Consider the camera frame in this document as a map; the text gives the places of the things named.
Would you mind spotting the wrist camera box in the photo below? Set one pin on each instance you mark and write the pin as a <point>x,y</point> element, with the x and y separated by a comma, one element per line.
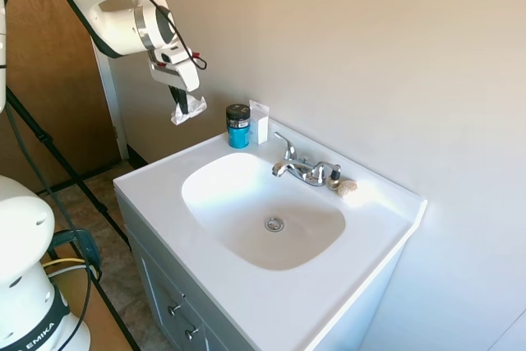
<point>168,55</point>

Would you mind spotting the white tissue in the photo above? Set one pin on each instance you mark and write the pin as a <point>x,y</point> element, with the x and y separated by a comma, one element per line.
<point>197,106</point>

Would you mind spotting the round metal cabinet knob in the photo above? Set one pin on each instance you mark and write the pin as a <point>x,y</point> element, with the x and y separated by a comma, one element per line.
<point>174,308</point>
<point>191,331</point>

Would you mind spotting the white cardboard package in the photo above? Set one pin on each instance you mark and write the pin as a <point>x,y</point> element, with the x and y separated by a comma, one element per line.
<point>261,125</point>

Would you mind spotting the black C-clamp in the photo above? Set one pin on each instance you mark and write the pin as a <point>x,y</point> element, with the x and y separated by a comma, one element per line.
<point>84,244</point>

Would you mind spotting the white sink vanity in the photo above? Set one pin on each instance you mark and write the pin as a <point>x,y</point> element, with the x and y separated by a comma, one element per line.
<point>263,285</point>

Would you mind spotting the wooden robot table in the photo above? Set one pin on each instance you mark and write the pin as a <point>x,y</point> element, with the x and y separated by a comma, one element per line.
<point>98,314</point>

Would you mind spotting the brown wooden door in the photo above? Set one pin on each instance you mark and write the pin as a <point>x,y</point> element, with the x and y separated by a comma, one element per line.
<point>49,79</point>

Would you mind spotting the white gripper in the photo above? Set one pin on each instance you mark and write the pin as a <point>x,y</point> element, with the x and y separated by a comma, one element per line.
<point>181,73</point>

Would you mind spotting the chrome sink drain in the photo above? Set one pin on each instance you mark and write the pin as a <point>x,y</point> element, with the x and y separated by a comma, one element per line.
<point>274,224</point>

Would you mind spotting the white door frame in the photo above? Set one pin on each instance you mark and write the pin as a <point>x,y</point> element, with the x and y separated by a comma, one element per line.
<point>113,108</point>

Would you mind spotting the blue jar with black lid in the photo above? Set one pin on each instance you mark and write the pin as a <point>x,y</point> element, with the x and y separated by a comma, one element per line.
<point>238,133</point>

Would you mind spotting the small bottle with black cap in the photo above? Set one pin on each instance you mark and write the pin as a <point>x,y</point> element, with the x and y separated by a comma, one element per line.
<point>334,176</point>

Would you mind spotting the grey vanity cabinet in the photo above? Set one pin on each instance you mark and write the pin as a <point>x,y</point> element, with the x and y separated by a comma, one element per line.
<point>164,281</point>

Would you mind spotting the beige seashell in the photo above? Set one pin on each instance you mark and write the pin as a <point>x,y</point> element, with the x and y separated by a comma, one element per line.
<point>347,188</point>

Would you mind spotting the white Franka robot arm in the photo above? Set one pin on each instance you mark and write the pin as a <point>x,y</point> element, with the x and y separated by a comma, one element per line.
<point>115,26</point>

